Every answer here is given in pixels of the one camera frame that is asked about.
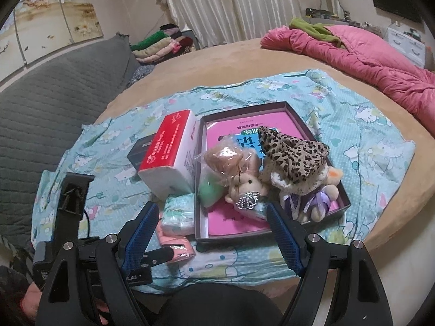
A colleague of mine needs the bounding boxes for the pink quilt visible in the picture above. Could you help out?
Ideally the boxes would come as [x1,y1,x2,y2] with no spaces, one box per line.
[260,24,435,123]

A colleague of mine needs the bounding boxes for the printed blue blanket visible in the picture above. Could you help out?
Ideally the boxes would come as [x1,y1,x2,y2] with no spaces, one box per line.
[30,69,416,294]

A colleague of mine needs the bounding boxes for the dark floral cloth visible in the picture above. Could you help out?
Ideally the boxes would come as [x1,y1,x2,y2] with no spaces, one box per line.
[127,64,157,87]

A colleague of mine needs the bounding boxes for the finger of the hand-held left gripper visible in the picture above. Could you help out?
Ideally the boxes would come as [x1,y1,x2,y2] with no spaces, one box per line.
[141,246,175,265]

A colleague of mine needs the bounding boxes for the pink book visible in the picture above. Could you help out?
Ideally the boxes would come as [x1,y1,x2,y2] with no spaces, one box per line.
[206,109,340,238]

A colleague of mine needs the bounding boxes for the pink packet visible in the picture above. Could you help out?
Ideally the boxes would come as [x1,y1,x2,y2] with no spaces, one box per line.
[157,222,196,264]

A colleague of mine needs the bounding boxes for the black box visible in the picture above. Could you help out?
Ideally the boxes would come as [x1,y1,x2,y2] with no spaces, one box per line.
[127,135,157,172]

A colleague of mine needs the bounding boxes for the green ball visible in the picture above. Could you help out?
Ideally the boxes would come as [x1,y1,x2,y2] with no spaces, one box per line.
[198,177,226,208]

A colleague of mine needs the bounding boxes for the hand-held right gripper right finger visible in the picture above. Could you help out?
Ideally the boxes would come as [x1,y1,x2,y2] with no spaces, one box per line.
[266,202,395,326]

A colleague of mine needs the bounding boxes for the dark shallow tray box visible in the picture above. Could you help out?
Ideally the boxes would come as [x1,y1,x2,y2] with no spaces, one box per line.
[194,101,352,245]

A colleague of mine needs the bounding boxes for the grey quilted headboard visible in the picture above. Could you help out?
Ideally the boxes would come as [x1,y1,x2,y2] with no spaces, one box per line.
[0,34,141,245]

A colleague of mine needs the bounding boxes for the plush bear with pink dress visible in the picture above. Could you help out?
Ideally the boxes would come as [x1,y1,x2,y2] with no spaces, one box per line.
[226,153,267,218]

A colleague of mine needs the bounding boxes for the leopard print cloth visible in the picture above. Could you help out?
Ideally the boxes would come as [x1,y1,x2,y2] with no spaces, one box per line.
[258,126,330,194]

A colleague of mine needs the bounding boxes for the green folded blanket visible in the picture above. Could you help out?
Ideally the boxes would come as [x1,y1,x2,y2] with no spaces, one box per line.
[131,30,174,51]

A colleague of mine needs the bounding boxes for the white curtain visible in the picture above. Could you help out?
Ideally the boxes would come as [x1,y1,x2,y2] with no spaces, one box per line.
[156,0,303,46]

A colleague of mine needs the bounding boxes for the white green tissue pack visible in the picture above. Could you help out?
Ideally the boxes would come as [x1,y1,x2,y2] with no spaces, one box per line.
[253,200,269,220]
[160,193,196,236]

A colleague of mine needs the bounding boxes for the person's left forearm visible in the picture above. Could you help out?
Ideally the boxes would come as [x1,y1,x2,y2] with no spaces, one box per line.
[0,265,31,326]

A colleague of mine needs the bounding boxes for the pink folded blanket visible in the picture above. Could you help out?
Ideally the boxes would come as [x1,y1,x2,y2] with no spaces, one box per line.
[136,47,186,64]

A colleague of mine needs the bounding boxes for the white drawer cabinet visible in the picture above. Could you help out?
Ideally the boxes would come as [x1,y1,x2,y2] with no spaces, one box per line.
[384,25,427,68]

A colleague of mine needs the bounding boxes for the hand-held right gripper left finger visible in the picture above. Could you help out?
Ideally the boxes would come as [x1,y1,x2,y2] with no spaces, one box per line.
[36,201,160,326]

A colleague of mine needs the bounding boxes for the green garment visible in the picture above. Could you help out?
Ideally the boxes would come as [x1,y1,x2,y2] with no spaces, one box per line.
[289,17,342,48]

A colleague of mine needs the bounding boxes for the person's black clothing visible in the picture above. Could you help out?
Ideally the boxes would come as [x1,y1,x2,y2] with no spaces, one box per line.
[136,283,282,326]

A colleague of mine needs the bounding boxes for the black cable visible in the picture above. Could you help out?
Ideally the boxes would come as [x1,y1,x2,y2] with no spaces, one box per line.
[82,209,92,240]

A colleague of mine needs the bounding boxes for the floral wall painting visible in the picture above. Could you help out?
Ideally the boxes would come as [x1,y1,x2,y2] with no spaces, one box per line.
[0,0,104,82]

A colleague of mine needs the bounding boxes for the red tissue box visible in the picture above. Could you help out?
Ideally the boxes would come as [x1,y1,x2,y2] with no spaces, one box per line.
[138,109,201,200]

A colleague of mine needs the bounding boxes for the person's left hand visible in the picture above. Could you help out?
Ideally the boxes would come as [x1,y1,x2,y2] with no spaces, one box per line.
[20,283,43,317]

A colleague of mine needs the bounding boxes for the grey dressing table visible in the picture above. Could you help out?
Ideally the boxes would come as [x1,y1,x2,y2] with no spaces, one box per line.
[305,7,384,29]

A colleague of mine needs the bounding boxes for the tan bed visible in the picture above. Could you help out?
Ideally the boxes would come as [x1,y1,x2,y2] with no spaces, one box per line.
[95,34,435,299]

